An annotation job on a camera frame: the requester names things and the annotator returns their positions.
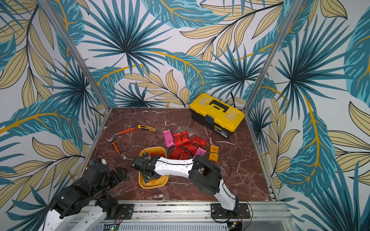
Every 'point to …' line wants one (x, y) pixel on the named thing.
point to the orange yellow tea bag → (214, 153)
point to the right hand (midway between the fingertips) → (151, 174)
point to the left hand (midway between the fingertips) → (120, 178)
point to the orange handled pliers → (111, 137)
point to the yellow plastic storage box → (162, 181)
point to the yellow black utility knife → (147, 128)
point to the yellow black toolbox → (215, 115)
